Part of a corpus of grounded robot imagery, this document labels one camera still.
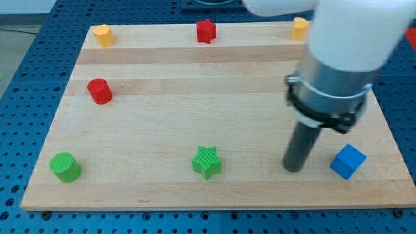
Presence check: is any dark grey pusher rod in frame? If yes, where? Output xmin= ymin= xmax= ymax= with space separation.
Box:
xmin=283 ymin=122 xmax=322 ymax=172

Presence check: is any yellow block right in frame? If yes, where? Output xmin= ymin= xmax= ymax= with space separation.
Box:
xmin=291 ymin=17 xmax=309 ymax=40

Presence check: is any wooden board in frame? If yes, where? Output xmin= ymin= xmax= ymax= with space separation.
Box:
xmin=21 ymin=21 xmax=415 ymax=211

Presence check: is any red object at right edge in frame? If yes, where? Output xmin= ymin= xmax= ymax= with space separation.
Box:
xmin=405 ymin=27 xmax=416 ymax=51

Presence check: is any red cylinder block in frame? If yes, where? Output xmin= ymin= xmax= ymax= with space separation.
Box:
xmin=87 ymin=78 xmax=113 ymax=105

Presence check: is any blue cube block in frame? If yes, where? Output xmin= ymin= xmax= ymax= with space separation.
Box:
xmin=330 ymin=144 xmax=367 ymax=180

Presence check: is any green cylinder block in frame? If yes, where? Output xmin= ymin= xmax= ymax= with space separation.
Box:
xmin=49 ymin=152 xmax=82 ymax=183

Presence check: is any red star block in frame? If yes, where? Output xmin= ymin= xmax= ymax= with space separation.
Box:
xmin=196 ymin=19 xmax=216 ymax=44

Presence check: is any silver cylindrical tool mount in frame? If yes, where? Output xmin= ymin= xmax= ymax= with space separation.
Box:
xmin=286 ymin=49 xmax=378 ymax=134

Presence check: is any green star block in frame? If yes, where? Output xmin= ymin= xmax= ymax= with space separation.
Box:
xmin=192 ymin=146 xmax=222 ymax=181

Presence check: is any yellow hexagon block left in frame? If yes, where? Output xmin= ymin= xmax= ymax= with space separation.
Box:
xmin=93 ymin=24 xmax=115 ymax=47

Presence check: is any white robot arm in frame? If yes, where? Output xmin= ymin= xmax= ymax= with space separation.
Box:
xmin=244 ymin=0 xmax=415 ymax=172

